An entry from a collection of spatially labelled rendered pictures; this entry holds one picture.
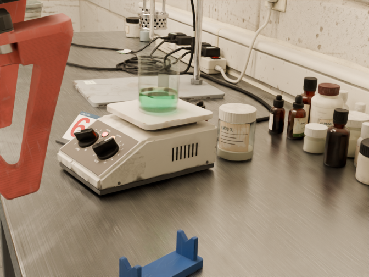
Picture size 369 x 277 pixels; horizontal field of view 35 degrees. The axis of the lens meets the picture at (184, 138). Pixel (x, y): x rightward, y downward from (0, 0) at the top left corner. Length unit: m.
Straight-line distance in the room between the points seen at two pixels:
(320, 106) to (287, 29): 0.39
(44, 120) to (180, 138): 0.58
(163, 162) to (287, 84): 0.54
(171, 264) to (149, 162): 0.22
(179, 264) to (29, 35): 0.42
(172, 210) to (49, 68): 0.53
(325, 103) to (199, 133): 0.27
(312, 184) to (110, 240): 0.32
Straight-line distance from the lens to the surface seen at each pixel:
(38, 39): 0.22
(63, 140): 0.98
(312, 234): 0.71
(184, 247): 0.62
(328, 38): 1.24
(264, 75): 1.36
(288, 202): 0.79
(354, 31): 1.17
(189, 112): 0.85
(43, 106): 0.24
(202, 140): 0.84
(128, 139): 0.80
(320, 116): 1.01
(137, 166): 0.79
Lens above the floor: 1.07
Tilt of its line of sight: 19 degrees down
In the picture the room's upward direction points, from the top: 2 degrees clockwise
